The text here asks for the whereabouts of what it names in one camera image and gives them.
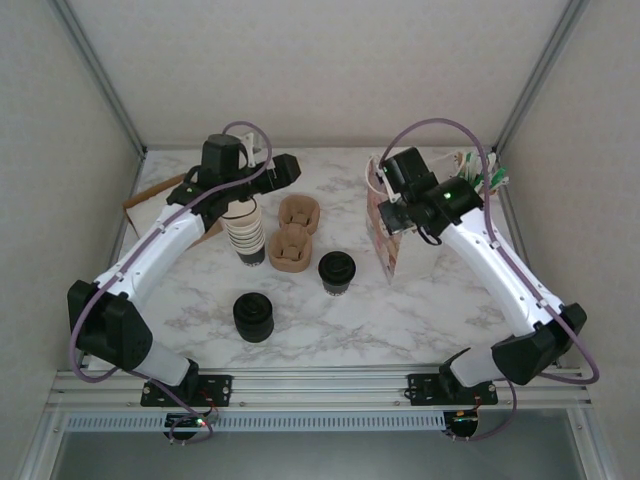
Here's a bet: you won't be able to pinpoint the brown pulp cup carrier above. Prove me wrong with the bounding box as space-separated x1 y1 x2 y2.
269 257 314 274
268 193 321 271

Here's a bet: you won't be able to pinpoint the animal print paper bag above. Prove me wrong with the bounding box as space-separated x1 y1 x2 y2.
363 149 464 287

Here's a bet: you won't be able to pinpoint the black cup lid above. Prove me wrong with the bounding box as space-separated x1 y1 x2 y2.
318 251 357 286

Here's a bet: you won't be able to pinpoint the stack of paper cups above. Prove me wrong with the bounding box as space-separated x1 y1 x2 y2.
221 197 267 267

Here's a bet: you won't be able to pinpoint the brown cardboard napkin tray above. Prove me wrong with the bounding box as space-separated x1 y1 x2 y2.
122 172 225 244

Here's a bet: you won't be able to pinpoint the white paper napkins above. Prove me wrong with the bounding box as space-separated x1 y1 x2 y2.
127 187 174 236

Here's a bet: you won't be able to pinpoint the stack of black lids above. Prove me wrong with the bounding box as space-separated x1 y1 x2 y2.
232 293 275 344

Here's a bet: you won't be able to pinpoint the small controller board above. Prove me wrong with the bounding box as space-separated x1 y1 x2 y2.
447 410 481 436
164 413 211 432

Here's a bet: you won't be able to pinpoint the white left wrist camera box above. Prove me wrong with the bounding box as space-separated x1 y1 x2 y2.
238 130 265 167

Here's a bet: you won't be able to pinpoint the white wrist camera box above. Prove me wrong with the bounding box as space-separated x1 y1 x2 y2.
238 130 265 167
377 167 401 204

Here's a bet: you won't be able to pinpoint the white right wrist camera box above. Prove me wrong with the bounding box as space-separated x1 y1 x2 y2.
377 167 401 204

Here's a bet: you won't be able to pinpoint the aluminium side rail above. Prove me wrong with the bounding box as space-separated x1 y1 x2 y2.
494 148 560 369
77 149 147 372

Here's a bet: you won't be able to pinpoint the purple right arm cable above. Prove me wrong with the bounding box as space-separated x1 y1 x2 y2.
379 118 601 444

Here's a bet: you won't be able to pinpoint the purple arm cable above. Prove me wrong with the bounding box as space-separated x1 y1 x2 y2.
379 118 601 444
68 119 275 446

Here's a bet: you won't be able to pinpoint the aluminium frame post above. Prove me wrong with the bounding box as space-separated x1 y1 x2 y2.
492 0 592 154
49 0 147 156

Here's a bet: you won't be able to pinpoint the aluminium front rail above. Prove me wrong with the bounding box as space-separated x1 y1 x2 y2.
47 368 595 412

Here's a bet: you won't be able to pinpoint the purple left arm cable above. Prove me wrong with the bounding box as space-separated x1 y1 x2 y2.
68 119 275 446

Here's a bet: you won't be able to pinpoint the white slotted cable duct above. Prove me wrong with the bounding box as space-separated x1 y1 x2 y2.
64 412 447 432

